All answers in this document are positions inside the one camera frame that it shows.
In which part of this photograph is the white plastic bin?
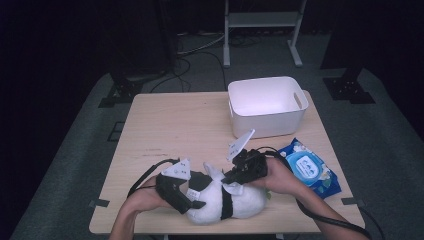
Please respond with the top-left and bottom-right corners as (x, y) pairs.
(227, 76), (310, 140)

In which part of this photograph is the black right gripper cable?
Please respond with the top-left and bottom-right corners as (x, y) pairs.
(256, 146), (373, 240)

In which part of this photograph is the person's right hand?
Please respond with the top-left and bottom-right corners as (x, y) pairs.
(249, 158), (301, 196)

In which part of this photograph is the grey tape strip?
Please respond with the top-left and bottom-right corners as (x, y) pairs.
(341, 197), (366, 206)
(89, 198), (110, 208)

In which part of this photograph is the blue wet wipes pack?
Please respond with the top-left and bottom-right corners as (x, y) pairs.
(278, 137), (343, 200)

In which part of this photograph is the person's left hand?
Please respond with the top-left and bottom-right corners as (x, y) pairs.
(128, 175), (173, 213)

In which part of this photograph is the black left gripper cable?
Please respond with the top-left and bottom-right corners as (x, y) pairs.
(126, 158), (181, 198)

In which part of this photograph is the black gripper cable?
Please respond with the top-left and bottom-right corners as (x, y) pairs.
(126, 158), (181, 198)
(256, 146), (373, 240)

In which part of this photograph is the black stand base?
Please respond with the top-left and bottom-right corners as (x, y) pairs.
(98, 73), (144, 109)
(322, 68), (376, 105)

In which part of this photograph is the panda plush toy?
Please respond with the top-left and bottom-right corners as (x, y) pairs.
(184, 162), (272, 226)

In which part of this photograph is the white floor cable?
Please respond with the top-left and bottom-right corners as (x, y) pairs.
(176, 31), (226, 56)

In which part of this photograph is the white wet wipe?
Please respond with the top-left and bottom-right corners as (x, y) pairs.
(222, 182), (245, 197)

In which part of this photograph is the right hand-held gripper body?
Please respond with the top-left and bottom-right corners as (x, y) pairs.
(227, 129), (269, 184)

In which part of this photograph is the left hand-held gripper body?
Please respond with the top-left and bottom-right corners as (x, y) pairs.
(155, 158), (194, 215)

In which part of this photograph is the black floor cable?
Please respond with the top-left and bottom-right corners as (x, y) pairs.
(149, 49), (228, 94)

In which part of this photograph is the white metal stand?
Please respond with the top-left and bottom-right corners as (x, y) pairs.
(223, 0), (308, 69)

